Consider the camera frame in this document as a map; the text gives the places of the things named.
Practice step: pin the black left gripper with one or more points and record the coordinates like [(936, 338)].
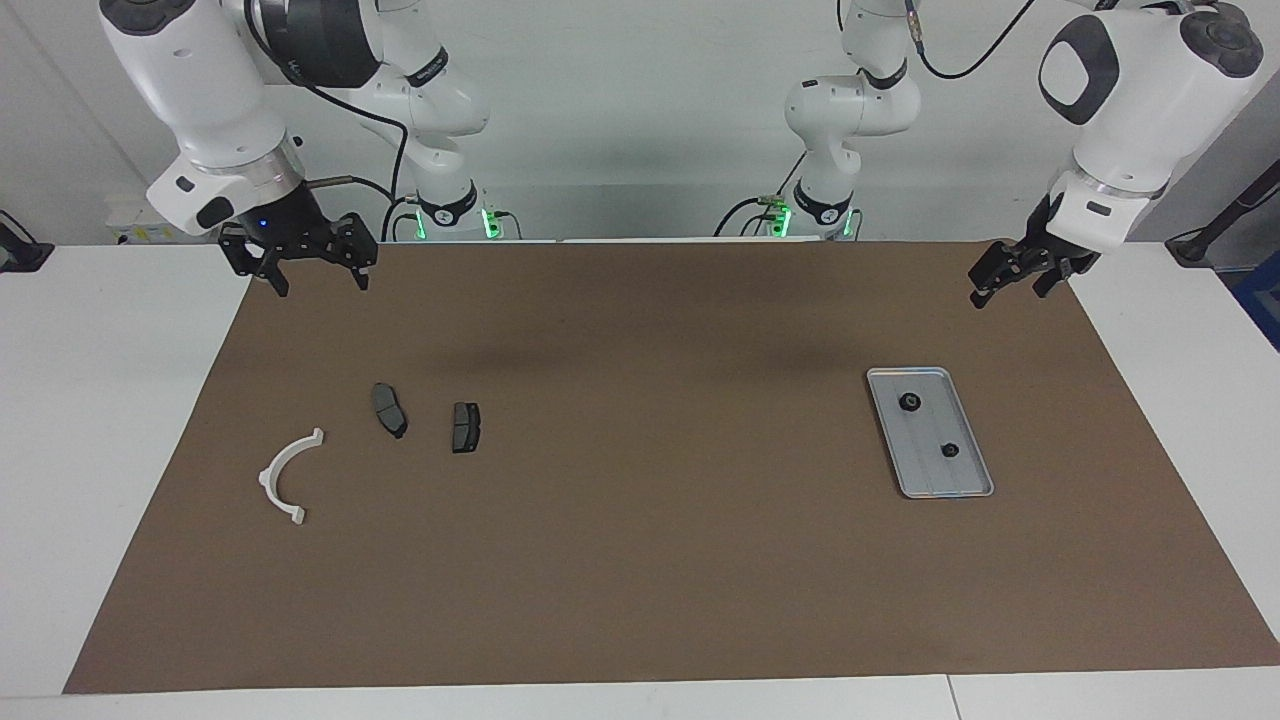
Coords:
[(1050, 245)]

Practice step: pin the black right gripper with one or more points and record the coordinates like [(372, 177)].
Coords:
[(290, 235)]

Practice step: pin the large black bearing gear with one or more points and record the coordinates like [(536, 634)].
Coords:
[(910, 402)]

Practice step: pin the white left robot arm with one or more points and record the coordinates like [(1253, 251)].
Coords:
[(1140, 90)]

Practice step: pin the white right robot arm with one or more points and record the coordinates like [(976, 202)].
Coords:
[(200, 90)]

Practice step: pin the silver metal tray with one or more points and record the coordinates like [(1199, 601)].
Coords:
[(935, 475)]

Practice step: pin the curved dark brake pad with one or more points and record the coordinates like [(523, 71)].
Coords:
[(388, 408)]

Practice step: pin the black stand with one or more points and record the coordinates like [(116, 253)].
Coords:
[(1195, 245)]

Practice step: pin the rectangular dark brake pad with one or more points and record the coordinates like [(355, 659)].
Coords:
[(466, 427)]

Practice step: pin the blue object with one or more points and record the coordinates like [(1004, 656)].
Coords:
[(1262, 300)]

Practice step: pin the black table clamp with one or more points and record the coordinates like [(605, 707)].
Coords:
[(25, 258)]

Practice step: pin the brown table mat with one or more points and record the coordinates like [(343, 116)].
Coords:
[(650, 560)]

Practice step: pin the white wall box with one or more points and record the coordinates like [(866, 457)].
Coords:
[(135, 215)]

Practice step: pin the white semicircular bracket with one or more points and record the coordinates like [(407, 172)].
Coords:
[(268, 482)]

